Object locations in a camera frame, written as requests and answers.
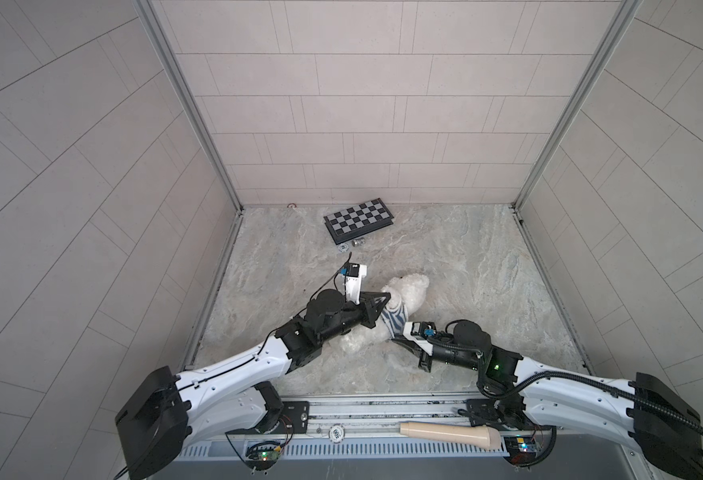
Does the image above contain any circuit board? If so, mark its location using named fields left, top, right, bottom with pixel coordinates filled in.
left=244, top=441, right=284, bottom=471
left=503, top=436, right=539, bottom=465

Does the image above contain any black white chessboard box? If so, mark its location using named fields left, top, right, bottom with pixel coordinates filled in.
left=323, top=198, right=395, bottom=245

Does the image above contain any right circuit board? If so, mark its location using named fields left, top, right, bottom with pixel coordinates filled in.
left=503, top=436, right=539, bottom=465

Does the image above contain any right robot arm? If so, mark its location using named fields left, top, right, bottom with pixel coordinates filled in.
left=393, top=319, right=703, bottom=479

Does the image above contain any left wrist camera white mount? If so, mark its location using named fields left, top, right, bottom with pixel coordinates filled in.
left=340, top=262, right=367, bottom=305

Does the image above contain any black corrugated cable hose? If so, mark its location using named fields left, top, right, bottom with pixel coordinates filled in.
left=425, top=319, right=703, bottom=462

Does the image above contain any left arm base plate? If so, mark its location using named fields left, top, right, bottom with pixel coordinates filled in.
left=229, top=401, right=309, bottom=435

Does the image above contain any blue white striped sweater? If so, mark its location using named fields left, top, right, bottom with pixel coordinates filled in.
left=379, top=298, right=409, bottom=338

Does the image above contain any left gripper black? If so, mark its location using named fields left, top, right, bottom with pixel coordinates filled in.
left=312, top=292, right=389, bottom=346

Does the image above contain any beige wooden handle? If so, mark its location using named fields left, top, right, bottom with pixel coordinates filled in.
left=399, top=422, right=503, bottom=450

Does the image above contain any round white sticker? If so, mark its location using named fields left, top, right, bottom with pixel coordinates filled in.
left=328, top=424, right=345, bottom=444

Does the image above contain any white teddy bear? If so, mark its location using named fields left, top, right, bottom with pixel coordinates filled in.
left=339, top=273, right=431, bottom=354

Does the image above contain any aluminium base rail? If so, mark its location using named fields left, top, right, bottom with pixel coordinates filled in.
left=134, top=389, right=637, bottom=443

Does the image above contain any left circuit board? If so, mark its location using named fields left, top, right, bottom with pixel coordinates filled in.
left=244, top=441, right=284, bottom=471

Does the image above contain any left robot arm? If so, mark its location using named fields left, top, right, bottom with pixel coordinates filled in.
left=115, top=289, right=391, bottom=479

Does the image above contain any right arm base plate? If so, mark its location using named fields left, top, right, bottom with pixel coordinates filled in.
left=457, top=399, right=507, bottom=431

